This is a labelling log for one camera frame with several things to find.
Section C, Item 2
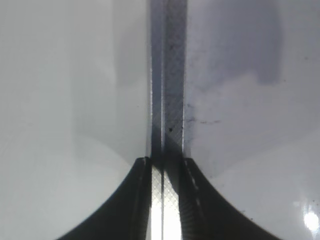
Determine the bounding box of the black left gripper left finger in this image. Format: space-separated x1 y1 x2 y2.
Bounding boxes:
60 157 152 240

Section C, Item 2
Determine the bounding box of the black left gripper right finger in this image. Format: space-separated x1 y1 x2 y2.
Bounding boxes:
179 158 276 240

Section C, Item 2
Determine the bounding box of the white board with grey frame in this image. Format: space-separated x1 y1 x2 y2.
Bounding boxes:
148 0 320 240

